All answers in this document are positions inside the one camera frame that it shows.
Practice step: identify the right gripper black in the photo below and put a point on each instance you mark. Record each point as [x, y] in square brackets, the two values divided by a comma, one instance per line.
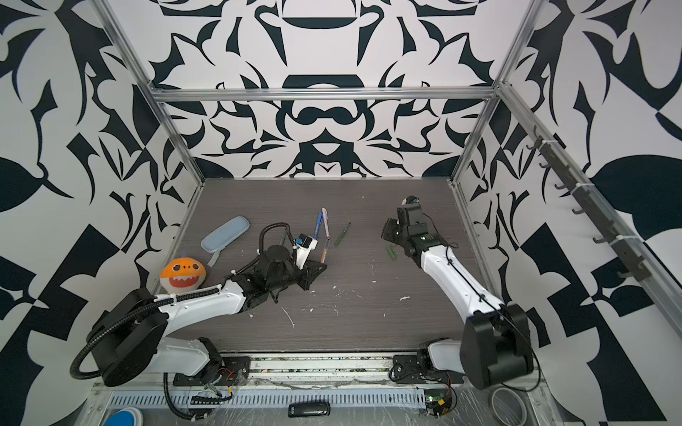
[390, 224]

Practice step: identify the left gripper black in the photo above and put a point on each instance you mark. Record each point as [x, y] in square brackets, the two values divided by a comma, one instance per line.
[308, 273]

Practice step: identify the blue pen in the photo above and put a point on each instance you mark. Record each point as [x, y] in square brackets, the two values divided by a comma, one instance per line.
[319, 222]

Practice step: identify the pink fountain pen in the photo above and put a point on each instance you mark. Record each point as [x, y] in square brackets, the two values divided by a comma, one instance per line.
[326, 222]

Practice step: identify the orange brown pen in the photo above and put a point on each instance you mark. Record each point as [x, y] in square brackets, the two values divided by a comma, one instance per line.
[325, 251]

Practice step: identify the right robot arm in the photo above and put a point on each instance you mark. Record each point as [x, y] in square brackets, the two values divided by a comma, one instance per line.
[495, 347]

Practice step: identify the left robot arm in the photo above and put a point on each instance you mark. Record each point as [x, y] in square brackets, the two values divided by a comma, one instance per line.
[137, 336]

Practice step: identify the green pen cap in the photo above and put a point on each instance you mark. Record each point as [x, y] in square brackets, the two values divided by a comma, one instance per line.
[391, 251]

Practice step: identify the green pen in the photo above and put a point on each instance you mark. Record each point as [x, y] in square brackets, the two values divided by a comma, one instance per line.
[342, 235]

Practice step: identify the light blue pencil case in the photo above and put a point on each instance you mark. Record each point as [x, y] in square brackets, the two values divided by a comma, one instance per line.
[225, 234]

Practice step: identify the orange shark plush toy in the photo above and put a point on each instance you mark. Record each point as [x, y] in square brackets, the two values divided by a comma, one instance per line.
[183, 275]

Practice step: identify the black rectangular device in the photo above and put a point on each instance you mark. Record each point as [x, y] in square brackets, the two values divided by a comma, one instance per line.
[309, 409]

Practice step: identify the tape roll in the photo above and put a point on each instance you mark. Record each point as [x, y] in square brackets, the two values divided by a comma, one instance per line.
[507, 407]

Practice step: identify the blue round lid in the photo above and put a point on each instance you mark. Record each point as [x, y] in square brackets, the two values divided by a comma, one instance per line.
[126, 417]

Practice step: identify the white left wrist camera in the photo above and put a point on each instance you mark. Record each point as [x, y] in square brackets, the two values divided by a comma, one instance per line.
[303, 246]

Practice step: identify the wall hook rail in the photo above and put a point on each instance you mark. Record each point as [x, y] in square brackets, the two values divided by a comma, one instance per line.
[594, 205]

